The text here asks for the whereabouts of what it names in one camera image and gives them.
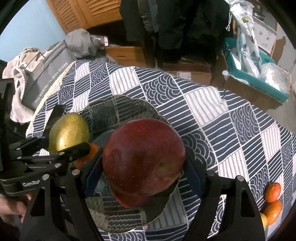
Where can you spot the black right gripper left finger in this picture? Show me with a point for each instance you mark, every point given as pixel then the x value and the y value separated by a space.
pixel 43 219

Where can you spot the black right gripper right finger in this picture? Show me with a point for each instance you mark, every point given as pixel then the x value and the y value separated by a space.
pixel 227 210

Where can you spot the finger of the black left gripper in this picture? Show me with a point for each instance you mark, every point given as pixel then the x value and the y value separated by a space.
pixel 55 115
pixel 64 154

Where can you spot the yellow green pear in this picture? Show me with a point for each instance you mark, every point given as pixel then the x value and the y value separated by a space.
pixel 70 130

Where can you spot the large dark red apple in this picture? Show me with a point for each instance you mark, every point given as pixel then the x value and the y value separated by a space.
pixel 146 148

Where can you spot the person's left hand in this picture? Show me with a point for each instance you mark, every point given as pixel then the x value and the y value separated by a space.
pixel 11 209

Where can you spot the orange tangerine in plate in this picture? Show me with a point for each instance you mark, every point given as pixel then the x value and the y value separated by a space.
pixel 81 161

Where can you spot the yellow fruit on table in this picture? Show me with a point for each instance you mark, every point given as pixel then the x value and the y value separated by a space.
pixel 264 220

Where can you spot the orange tangerine on table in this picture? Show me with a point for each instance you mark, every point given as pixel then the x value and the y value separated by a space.
pixel 272 212
pixel 272 192

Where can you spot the dark glass scalloped plate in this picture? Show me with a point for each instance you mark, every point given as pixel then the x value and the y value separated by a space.
pixel 103 118

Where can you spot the grey fabric storage bag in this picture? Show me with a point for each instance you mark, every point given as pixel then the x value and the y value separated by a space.
pixel 45 74

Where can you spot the small red apple in plate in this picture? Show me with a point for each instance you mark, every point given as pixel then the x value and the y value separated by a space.
pixel 135 192

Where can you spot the white beige crumpled cloth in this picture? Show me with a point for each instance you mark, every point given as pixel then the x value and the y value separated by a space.
pixel 19 69

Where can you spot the blue white patterned tablecloth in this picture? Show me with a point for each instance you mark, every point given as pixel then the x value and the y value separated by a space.
pixel 227 133

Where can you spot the grey crumpled garment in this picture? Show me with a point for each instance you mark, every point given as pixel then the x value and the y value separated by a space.
pixel 84 45

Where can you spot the wooden drawer box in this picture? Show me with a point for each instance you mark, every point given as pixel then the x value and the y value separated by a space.
pixel 127 55

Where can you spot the brown cardboard box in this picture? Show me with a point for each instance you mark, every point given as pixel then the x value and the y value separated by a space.
pixel 254 96

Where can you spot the wooden louvered wardrobe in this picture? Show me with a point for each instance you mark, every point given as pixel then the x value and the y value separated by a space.
pixel 76 14

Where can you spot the teal plastic bin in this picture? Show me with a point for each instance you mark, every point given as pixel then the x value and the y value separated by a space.
pixel 246 78

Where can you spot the clear plastic bag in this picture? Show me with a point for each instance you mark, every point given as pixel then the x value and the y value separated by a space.
pixel 276 77

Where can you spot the white printed plastic bag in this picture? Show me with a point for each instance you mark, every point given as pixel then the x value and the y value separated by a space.
pixel 247 47

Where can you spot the dark hanging jackets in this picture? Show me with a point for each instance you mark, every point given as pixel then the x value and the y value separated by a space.
pixel 193 30

